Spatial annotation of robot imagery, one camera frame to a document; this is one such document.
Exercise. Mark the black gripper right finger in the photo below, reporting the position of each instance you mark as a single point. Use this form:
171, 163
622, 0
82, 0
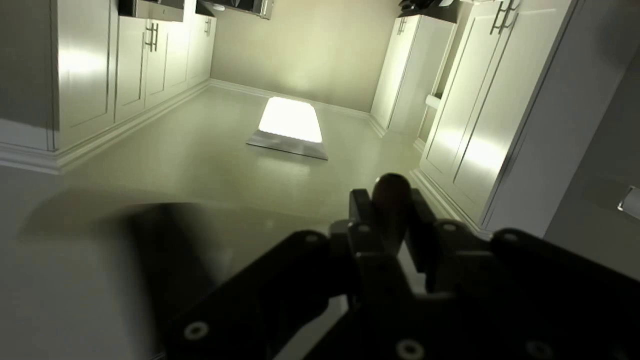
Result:
532, 287

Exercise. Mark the large white upper cabinet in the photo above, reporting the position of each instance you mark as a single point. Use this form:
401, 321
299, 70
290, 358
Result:
481, 132

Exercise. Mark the tall white wall cabinet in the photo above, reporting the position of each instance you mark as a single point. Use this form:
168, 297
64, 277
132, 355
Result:
82, 67

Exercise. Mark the dark blade ceiling fan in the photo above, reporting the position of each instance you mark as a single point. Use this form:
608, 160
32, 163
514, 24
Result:
173, 260

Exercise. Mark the white cabinets above microwave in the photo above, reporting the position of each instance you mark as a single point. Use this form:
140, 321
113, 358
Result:
132, 67

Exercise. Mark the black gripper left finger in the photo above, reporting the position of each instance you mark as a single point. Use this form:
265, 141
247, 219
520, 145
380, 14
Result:
292, 281

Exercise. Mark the narrow white upper cabinet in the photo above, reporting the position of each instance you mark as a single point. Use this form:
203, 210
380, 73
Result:
407, 73

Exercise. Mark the white window valance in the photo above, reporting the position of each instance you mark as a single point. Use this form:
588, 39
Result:
630, 202

